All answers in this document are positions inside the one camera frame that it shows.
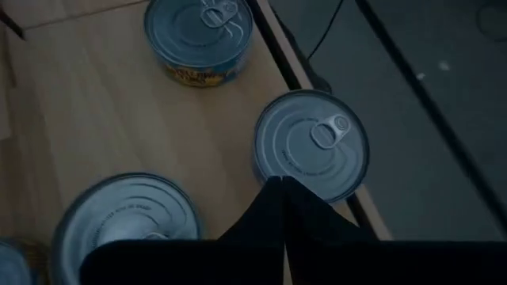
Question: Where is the long black floor cable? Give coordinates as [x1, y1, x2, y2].
[307, 0, 345, 61]

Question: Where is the wooden shelf board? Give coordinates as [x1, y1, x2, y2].
[0, 0, 357, 285]

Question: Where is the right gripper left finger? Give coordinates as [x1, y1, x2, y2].
[219, 176, 285, 243]

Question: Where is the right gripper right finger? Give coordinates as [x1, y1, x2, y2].
[283, 176, 378, 243]

